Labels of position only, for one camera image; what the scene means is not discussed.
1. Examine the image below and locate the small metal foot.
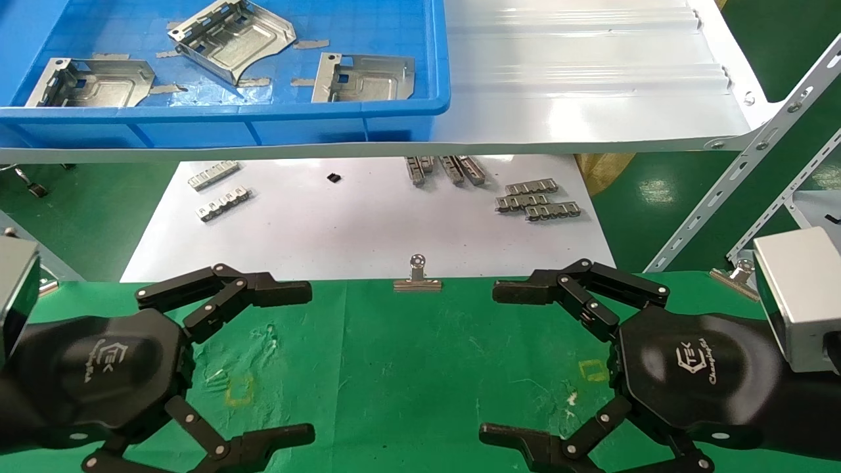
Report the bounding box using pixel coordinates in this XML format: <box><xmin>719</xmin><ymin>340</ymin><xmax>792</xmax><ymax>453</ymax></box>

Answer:
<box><xmin>13</xmin><ymin>168</ymin><xmax>50</xmax><ymax>198</ymax></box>

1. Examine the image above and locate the stamped sheet metal bracket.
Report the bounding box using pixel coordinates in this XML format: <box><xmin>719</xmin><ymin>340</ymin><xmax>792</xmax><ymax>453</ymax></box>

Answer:
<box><xmin>168</xmin><ymin>0</ymin><xmax>296</xmax><ymax>86</ymax></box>
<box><xmin>25</xmin><ymin>58</ymin><xmax>156</xmax><ymax>108</ymax></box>
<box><xmin>311</xmin><ymin>53</ymin><xmax>416</xmax><ymax>104</ymax></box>

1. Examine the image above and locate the white perforated angle strut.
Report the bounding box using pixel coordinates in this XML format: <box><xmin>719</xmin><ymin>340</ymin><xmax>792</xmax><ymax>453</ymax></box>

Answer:
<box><xmin>726</xmin><ymin>128</ymin><xmax>841</xmax><ymax>263</ymax></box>
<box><xmin>644</xmin><ymin>33</ymin><xmax>841</xmax><ymax>273</ymax></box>

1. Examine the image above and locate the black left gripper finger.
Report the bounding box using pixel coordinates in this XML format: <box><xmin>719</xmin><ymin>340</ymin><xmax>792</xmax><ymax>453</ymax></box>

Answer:
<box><xmin>136</xmin><ymin>264</ymin><xmax>313</xmax><ymax>344</ymax></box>

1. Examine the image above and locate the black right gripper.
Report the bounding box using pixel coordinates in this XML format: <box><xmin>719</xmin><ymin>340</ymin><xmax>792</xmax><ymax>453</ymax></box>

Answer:
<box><xmin>478</xmin><ymin>258</ymin><xmax>786</xmax><ymax>473</ymax></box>

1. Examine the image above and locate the yellow brown bag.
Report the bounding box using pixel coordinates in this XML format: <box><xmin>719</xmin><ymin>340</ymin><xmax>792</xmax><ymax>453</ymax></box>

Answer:
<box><xmin>575</xmin><ymin>153</ymin><xmax>637</xmax><ymax>196</ymax></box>

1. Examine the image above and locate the white shelf board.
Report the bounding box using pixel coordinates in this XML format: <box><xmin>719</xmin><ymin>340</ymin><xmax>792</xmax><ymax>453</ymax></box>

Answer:
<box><xmin>0</xmin><ymin>0</ymin><xmax>786</xmax><ymax>165</ymax></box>

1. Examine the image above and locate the white tray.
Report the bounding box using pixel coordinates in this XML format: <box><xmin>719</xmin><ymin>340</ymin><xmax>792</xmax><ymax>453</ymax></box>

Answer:
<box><xmin>785</xmin><ymin>189</ymin><xmax>841</xmax><ymax>234</ymax></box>

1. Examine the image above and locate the green table cloth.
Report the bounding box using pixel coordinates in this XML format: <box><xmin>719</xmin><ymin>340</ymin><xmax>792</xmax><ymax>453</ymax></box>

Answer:
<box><xmin>0</xmin><ymin>271</ymin><xmax>841</xmax><ymax>473</ymax></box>

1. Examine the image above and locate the white flat sheet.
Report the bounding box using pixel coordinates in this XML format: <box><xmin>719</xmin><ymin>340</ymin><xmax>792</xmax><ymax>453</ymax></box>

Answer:
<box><xmin>120</xmin><ymin>156</ymin><xmax>618</xmax><ymax>283</ymax></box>

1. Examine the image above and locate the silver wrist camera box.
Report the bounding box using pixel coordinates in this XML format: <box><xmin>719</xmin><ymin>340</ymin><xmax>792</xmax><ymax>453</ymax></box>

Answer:
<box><xmin>753</xmin><ymin>227</ymin><xmax>841</xmax><ymax>375</ymax></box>
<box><xmin>0</xmin><ymin>236</ymin><xmax>41</xmax><ymax>365</ymax></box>

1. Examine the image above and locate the grey metal frame bar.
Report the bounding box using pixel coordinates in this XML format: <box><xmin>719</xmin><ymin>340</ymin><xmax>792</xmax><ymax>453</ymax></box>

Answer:
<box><xmin>0</xmin><ymin>210</ymin><xmax>86</xmax><ymax>283</ymax></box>

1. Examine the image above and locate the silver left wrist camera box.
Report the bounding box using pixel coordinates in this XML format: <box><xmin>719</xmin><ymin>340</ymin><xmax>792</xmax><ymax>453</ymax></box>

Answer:
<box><xmin>0</xmin><ymin>236</ymin><xmax>41</xmax><ymax>365</ymax></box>

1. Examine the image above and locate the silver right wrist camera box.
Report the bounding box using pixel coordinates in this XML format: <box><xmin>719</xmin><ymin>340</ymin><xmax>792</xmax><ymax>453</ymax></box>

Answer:
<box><xmin>753</xmin><ymin>227</ymin><xmax>841</xmax><ymax>375</ymax></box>

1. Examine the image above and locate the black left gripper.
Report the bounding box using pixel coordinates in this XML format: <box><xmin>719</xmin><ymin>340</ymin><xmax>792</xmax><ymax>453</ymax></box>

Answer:
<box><xmin>14</xmin><ymin>307</ymin><xmax>316</xmax><ymax>473</ymax></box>

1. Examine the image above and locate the blue plastic bin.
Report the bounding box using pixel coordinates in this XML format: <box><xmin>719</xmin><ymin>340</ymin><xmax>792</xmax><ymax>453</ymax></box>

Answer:
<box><xmin>0</xmin><ymin>0</ymin><xmax>451</xmax><ymax>149</ymax></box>

